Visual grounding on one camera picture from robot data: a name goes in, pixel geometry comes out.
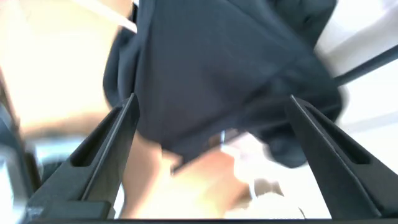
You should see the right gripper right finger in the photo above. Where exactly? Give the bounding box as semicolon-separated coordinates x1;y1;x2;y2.
285;95;398;219

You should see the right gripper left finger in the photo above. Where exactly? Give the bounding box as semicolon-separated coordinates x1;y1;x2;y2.
23;93;140;220

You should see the black clothes rack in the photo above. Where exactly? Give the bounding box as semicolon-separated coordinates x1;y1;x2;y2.
334;45;398;87

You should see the black garment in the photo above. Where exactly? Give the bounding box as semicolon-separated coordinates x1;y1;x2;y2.
102;0;343;169

